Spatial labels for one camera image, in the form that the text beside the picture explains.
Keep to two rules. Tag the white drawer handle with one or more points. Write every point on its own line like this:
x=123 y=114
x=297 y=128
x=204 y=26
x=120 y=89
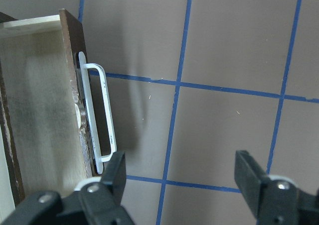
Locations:
x=93 y=113

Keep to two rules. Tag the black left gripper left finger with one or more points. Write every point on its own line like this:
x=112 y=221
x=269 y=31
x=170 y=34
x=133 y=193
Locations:
x=114 y=177

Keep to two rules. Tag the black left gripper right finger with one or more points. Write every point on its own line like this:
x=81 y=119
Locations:
x=250 y=178

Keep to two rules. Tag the brown wooden drawer cabinet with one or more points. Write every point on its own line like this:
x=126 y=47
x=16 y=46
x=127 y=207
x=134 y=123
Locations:
x=43 y=116

